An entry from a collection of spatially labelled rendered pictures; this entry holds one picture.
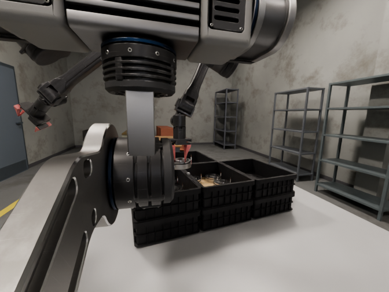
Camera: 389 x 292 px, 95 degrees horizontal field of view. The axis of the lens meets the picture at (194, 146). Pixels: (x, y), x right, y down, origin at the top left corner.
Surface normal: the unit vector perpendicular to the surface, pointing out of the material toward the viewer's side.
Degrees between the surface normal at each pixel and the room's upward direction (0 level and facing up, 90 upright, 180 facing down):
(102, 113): 90
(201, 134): 90
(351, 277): 0
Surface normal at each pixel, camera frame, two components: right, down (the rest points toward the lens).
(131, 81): 0.03, 0.17
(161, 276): 0.02, -0.99
